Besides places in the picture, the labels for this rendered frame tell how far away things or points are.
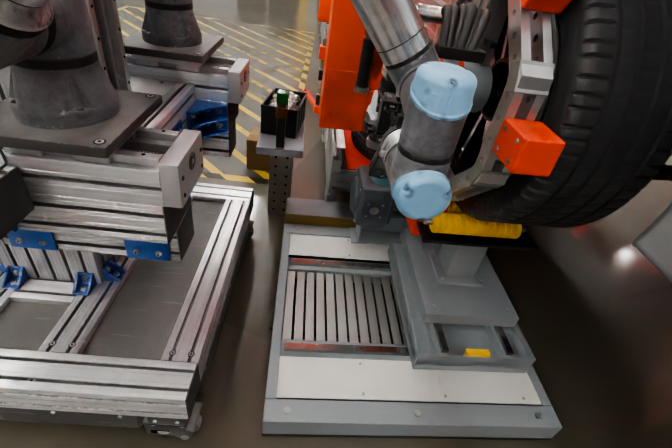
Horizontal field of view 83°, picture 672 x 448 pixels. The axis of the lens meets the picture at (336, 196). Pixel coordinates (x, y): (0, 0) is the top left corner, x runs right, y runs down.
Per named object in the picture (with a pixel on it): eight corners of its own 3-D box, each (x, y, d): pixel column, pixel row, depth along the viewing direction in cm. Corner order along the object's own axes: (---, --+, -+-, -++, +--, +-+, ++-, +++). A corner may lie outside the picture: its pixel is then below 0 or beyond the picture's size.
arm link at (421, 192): (465, 176, 47) (445, 228, 52) (441, 136, 56) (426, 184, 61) (404, 170, 46) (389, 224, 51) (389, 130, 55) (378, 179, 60)
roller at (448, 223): (525, 244, 106) (534, 228, 103) (423, 236, 103) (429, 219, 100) (516, 230, 111) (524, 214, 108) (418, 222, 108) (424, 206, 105)
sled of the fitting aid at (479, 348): (524, 375, 118) (537, 357, 112) (411, 371, 114) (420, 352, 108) (470, 259, 159) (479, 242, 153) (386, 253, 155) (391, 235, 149)
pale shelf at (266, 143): (302, 158, 141) (303, 151, 139) (255, 154, 139) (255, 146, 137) (305, 112, 176) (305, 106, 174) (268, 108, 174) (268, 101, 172)
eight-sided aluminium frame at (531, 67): (479, 242, 88) (604, -25, 58) (452, 240, 88) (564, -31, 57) (425, 137, 133) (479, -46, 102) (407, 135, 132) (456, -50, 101)
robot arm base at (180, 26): (132, 42, 98) (125, -1, 92) (155, 29, 110) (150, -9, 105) (192, 50, 99) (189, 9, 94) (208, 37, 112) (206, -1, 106)
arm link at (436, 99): (409, 49, 51) (391, 124, 57) (421, 74, 42) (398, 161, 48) (466, 57, 51) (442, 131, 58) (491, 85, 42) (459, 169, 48)
